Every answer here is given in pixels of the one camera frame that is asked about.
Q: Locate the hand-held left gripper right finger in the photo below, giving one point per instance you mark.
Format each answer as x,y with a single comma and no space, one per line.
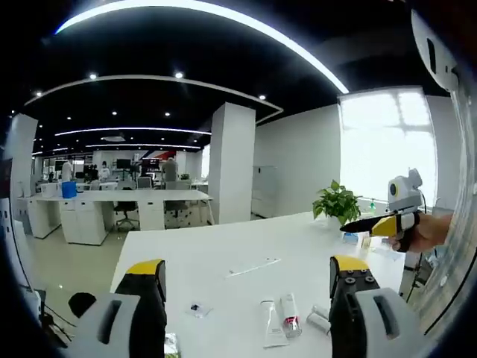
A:
387,320

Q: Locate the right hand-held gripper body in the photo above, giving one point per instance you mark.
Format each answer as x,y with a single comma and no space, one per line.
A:
406,194

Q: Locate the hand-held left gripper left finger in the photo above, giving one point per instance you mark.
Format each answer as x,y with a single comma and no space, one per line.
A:
112,324

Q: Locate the green black skincare packet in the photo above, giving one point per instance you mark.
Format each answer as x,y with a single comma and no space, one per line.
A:
171,343

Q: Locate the red banded skincare bottle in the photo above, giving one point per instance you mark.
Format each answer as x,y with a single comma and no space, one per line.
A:
290,309

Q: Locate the white skincare tube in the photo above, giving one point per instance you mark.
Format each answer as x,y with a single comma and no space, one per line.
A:
272,324

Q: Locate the green pump bottle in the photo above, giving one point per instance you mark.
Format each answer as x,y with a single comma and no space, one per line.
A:
372,207

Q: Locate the blue storage box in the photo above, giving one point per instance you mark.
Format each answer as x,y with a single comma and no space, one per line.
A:
69,190

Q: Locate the white storage box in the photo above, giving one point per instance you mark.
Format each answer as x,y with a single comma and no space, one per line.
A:
50,189

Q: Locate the person's right hand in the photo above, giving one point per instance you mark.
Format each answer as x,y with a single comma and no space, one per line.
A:
428,233

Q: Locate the blue white tissue pack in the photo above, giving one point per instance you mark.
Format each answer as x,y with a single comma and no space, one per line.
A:
350,237

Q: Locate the cream small box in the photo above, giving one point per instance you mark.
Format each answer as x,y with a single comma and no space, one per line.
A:
367,243

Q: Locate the potted green plant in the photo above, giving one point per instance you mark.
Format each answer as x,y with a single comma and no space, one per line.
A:
335,203

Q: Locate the black round chair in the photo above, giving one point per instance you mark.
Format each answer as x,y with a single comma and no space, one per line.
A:
82,304

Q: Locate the window with white blind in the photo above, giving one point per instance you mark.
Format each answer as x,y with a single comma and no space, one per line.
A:
384,149

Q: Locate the small clear sachet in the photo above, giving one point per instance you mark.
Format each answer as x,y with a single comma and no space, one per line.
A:
197,309

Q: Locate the white cabinet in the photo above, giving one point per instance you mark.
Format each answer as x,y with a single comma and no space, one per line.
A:
264,186

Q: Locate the black office chair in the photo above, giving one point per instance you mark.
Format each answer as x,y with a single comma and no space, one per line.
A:
176,209
126,209

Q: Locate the long white office desk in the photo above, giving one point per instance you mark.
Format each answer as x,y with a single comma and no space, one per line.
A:
123,195

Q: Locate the white chest device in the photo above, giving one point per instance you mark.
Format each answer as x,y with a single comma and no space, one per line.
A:
419,30

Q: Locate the curved ceiling light strip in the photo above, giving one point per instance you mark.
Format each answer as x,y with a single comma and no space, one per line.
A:
208,9

